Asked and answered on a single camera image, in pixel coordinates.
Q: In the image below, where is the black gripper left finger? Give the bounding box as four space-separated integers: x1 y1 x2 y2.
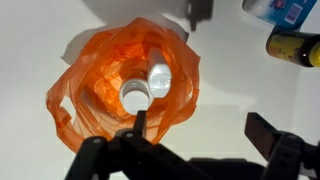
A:
133 110 146 137

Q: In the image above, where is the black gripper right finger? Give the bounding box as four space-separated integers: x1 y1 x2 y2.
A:
244 112 281 161

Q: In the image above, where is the white medicine bottle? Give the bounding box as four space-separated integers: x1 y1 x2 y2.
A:
119 78 153 115

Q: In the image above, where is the dark bottle yellow cap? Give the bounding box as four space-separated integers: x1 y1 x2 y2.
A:
266 29 320 67

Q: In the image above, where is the white tube in bag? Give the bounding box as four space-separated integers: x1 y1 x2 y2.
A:
147 48 172 98

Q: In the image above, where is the orange plastic bag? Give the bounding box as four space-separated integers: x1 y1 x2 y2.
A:
46 17 200 152

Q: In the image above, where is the blue white box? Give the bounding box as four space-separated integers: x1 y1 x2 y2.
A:
242 0 317 30

